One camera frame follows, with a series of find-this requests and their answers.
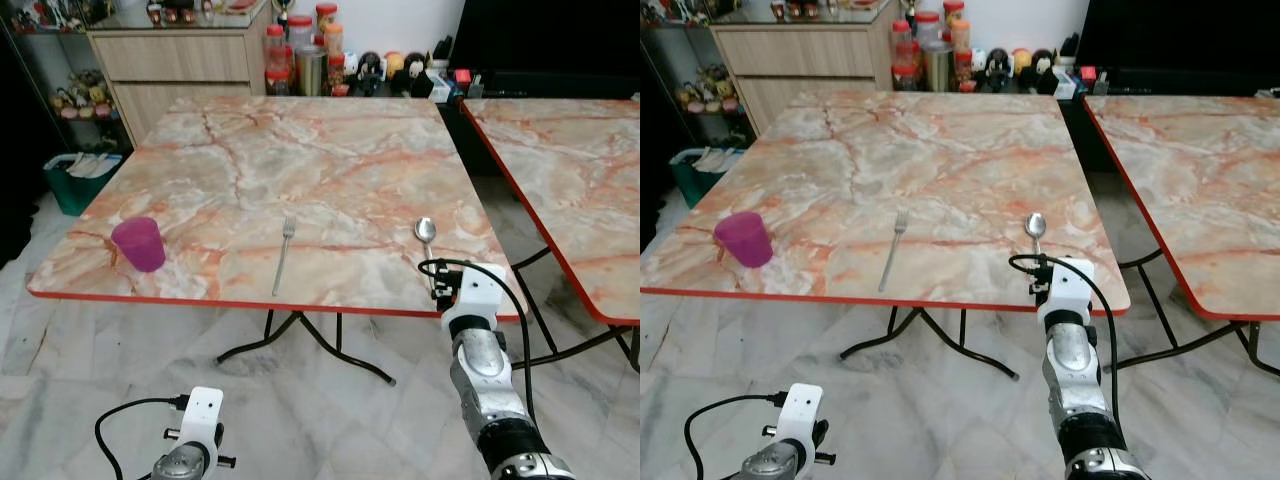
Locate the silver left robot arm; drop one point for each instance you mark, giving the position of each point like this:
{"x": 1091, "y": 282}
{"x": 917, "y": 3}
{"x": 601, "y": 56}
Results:
{"x": 770, "y": 466}
{"x": 180, "y": 466}

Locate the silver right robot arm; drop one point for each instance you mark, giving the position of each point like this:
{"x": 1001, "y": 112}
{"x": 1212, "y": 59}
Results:
{"x": 482, "y": 380}
{"x": 1075, "y": 380}

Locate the silver metal spoon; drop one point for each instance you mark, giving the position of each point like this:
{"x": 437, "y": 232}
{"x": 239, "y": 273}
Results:
{"x": 1035, "y": 224}
{"x": 426, "y": 230}

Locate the silver metal fork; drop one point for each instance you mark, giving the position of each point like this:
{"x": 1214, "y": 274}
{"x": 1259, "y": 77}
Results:
{"x": 283, "y": 258}
{"x": 893, "y": 252}

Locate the marble pattern folding table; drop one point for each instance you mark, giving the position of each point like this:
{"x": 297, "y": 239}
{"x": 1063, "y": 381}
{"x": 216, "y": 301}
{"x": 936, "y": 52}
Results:
{"x": 930, "y": 150}
{"x": 300, "y": 160}
{"x": 1200, "y": 180}
{"x": 570, "y": 170}

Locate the white blue small box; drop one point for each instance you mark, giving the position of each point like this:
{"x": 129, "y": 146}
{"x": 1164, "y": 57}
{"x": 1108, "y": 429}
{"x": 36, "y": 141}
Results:
{"x": 440, "y": 86}
{"x": 1066, "y": 82}

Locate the purple plastic cup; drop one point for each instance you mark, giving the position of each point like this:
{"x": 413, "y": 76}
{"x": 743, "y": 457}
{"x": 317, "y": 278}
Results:
{"x": 140, "y": 248}
{"x": 745, "y": 243}

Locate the small red object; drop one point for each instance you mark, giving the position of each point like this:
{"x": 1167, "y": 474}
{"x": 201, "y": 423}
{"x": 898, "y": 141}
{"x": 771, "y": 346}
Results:
{"x": 462, "y": 77}
{"x": 1087, "y": 74}

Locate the black white toy figurine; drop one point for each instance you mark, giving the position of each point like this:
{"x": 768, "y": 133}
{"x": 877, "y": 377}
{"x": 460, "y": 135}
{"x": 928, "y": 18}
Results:
{"x": 1043, "y": 68}
{"x": 416, "y": 72}
{"x": 371, "y": 72}
{"x": 997, "y": 68}

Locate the small jar red lid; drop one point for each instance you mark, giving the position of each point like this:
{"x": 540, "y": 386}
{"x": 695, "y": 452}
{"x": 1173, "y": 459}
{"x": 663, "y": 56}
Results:
{"x": 337, "y": 75}
{"x": 966, "y": 72}

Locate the yellow toy figurine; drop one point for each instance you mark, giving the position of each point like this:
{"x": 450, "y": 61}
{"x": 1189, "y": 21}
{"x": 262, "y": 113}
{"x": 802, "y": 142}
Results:
{"x": 1021, "y": 58}
{"x": 394, "y": 62}

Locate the steel canister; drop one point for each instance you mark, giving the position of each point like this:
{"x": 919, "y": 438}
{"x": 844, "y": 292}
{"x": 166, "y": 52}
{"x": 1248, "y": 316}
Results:
{"x": 938, "y": 68}
{"x": 311, "y": 72}

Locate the black tv console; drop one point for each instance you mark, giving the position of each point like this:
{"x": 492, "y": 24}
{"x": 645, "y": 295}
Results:
{"x": 1180, "y": 82}

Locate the clear jar orange lid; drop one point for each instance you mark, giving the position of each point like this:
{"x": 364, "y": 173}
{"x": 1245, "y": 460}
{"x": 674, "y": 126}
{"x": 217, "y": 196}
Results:
{"x": 961, "y": 36}
{"x": 334, "y": 40}

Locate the clear jar red lid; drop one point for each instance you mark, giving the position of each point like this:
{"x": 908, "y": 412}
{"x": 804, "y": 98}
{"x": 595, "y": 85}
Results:
{"x": 276, "y": 60}
{"x": 301, "y": 32}
{"x": 928, "y": 27}
{"x": 903, "y": 55}
{"x": 326, "y": 14}
{"x": 954, "y": 10}

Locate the green plastic basket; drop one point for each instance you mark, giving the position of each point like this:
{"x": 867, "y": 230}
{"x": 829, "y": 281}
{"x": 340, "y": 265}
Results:
{"x": 75, "y": 190}
{"x": 695, "y": 180}

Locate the black television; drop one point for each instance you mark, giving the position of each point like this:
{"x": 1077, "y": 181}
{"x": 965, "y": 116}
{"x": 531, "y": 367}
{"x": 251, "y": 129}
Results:
{"x": 1180, "y": 30}
{"x": 550, "y": 35}

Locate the gold trophy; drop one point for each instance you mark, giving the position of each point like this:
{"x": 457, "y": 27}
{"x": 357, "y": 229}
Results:
{"x": 284, "y": 10}
{"x": 908, "y": 8}

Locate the wooden drawer cabinet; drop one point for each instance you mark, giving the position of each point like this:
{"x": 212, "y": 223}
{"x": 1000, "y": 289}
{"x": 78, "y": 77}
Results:
{"x": 800, "y": 65}
{"x": 180, "y": 70}

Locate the glass display shelf with toys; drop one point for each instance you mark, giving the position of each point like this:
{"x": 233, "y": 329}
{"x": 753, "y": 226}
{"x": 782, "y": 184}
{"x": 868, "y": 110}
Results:
{"x": 82, "y": 95}
{"x": 708, "y": 90}

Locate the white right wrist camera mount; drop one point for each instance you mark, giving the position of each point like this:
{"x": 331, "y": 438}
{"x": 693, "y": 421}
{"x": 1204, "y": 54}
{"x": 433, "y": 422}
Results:
{"x": 1068, "y": 283}
{"x": 482, "y": 285}

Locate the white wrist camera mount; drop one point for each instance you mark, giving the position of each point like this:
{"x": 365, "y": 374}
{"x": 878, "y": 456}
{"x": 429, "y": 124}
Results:
{"x": 1068, "y": 283}
{"x": 803, "y": 410}
{"x": 203, "y": 415}
{"x": 482, "y": 285}

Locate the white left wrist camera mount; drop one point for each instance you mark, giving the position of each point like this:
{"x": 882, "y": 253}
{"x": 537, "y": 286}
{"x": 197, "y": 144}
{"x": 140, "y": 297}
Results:
{"x": 803, "y": 410}
{"x": 203, "y": 415}

